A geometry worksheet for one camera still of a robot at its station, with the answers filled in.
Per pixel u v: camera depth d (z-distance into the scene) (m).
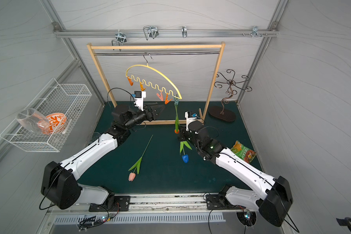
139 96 0.64
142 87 0.86
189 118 0.65
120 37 0.78
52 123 0.65
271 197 0.39
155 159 0.90
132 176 0.80
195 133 0.53
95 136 0.95
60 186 0.40
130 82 0.90
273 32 0.78
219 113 1.11
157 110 0.65
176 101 0.78
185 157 0.70
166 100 0.77
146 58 0.68
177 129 0.91
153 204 0.75
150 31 0.75
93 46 0.62
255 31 0.77
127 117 0.59
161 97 0.80
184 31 0.78
